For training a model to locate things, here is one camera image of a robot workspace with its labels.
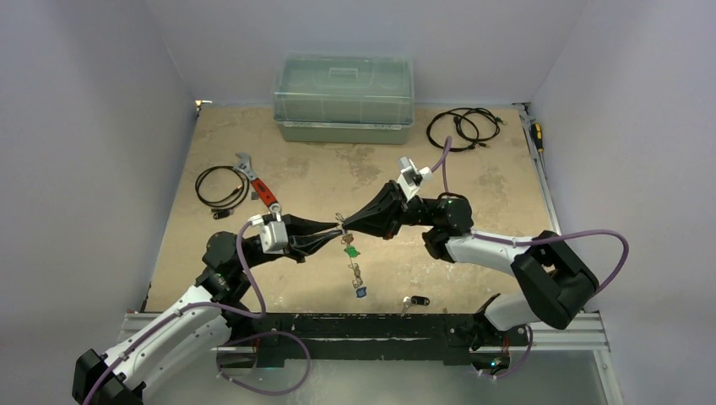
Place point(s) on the green tagged key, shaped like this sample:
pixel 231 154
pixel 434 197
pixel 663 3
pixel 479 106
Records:
pixel 351 251

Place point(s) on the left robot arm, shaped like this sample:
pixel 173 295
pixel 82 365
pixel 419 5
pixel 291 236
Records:
pixel 224 295

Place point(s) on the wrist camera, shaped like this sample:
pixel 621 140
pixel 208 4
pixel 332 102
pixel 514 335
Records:
pixel 273 234
pixel 411 178

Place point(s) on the loose black tagged key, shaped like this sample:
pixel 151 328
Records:
pixel 411 301

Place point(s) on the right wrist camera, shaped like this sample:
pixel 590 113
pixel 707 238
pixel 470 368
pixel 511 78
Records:
pixel 411 178

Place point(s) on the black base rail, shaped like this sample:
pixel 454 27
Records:
pixel 451 339

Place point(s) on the aluminium frame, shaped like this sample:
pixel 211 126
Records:
pixel 585 333

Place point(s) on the blue tagged key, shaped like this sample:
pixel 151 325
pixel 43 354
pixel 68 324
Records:
pixel 361 292

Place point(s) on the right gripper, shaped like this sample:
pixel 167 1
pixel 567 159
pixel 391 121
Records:
pixel 395 207

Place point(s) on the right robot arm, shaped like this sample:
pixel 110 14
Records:
pixel 554 282

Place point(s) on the red handled adjustable wrench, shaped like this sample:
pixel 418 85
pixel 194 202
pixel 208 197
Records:
pixel 264 193

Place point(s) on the clear lidded green box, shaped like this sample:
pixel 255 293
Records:
pixel 342 99

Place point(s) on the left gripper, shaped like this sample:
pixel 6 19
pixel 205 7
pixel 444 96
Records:
pixel 301 237

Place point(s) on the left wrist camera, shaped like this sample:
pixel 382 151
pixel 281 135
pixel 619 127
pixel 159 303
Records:
pixel 273 234

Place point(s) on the yellow black screwdriver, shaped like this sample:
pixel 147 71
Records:
pixel 536 134

